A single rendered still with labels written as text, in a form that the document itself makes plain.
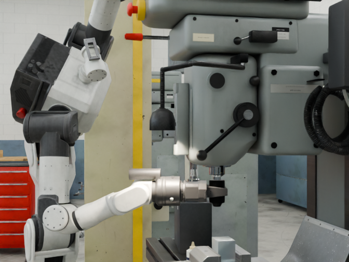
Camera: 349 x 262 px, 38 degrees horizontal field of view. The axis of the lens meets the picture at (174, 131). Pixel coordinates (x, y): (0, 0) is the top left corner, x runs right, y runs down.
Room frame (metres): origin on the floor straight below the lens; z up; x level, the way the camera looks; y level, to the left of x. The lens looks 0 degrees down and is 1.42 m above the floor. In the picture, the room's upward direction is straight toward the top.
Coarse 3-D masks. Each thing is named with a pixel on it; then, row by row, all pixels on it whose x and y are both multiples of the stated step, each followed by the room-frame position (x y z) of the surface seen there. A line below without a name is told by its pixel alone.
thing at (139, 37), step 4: (128, 36) 1.55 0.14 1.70; (132, 36) 1.55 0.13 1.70; (136, 36) 1.56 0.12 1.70; (140, 36) 1.56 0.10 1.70; (144, 36) 1.57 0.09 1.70; (148, 36) 1.57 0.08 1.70; (152, 36) 1.57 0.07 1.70; (156, 36) 1.57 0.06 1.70; (160, 36) 1.58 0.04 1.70; (164, 36) 1.58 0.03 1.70; (168, 36) 1.58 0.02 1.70; (136, 40) 1.56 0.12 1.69; (140, 40) 1.56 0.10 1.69
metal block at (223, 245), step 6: (216, 240) 1.43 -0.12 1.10; (222, 240) 1.43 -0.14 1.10; (228, 240) 1.43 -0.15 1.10; (234, 240) 1.43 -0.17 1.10; (216, 246) 1.43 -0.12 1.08; (222, 246) 1.42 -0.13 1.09; (228, 246) 1.43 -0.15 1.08; (234, 246) 1.43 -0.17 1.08; (222, 252) 1.42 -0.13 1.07; (228, 252) 1.43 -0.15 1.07; (234, 252) 1.43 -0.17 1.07; (222, 258) 1.42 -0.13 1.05; (228, 258) 1.43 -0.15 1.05; (234, 258) 1.43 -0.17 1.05
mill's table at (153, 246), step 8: (152, 240) 2.08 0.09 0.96; (160, 240) 2.12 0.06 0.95; (168, 240) 2.08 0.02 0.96; (152, 248) 1.97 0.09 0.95; (160, 248) 1.93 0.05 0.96; (168, 248) 1.96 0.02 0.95; (176, 248) 1.93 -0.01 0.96; (152, 256) 1.98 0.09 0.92; (160, 256) 1.82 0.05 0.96; (168, 256) 1.82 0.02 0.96; (176, 256) 1.82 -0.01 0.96; (184, 256) 1.82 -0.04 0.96
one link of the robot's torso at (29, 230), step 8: (32, 224) 1.91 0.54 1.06; (24, 232) 1.96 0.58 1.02; (32, 232) 1.90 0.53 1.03; (24, 240) 1.96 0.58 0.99; (32, 240) 1.90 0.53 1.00; (32, 248) 1.90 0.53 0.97; (64, 248) 2.05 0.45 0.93; (72, 248) 2.02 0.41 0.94; (32, 256) 1.90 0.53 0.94; (40, 256) 1.92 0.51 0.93; (48, 256) 1.94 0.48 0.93; (56, 256) 1.98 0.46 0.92; (64, 256) 1.98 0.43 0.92; (72, 256) 1.99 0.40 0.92
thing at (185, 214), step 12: (192, 204) 1.85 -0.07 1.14; (204, 204) 1.86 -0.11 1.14; (180, 216) 1.85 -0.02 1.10; (192, 216) 1.85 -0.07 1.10; (204, 216) 1.86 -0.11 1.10; (180, 228) 1.85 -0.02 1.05; (192, 228) 1.85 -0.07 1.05; (204, 228) 1.86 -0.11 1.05; (180, 240) 1.85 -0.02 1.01; (192, 240) 1.85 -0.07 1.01; (204, 240) 1.86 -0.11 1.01; (180, 252) 1.85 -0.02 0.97
